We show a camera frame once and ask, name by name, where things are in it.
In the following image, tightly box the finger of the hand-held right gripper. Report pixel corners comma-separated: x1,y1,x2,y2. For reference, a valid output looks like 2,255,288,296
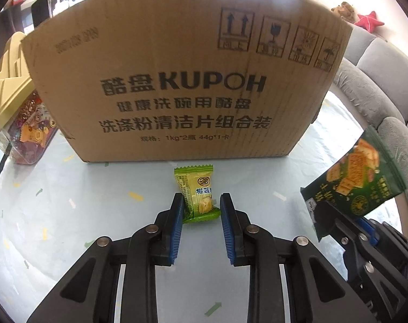
356,217,381,247
314,205,408,297

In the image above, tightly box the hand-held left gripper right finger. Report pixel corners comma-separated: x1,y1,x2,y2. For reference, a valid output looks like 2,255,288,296
220,192,373,323

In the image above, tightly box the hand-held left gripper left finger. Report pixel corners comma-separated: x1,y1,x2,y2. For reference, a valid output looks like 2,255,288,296
30,192,185,323

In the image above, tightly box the green durian candy packet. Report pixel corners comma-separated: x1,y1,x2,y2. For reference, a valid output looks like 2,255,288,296
175,163,222,224

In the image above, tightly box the dark green cracker packet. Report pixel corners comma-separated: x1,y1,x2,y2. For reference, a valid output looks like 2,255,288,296
300,125,408,241

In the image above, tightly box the brown cardboard box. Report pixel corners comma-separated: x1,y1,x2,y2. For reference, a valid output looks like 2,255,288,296
21,0,354,164

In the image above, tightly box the grey sofa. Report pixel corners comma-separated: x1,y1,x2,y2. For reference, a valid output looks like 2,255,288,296
331,25,408,197

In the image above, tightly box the clear jar with gold lid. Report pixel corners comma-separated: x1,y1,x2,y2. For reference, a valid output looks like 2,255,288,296
0,31,58,165

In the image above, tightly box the red star plush toy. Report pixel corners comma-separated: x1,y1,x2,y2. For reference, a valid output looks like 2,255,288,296
354,11,385,33

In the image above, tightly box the brown plush toy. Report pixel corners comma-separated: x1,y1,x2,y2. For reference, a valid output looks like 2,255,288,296
331,1,357,25

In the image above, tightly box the black piano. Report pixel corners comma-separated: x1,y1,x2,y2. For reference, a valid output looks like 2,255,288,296
30,0,124,30

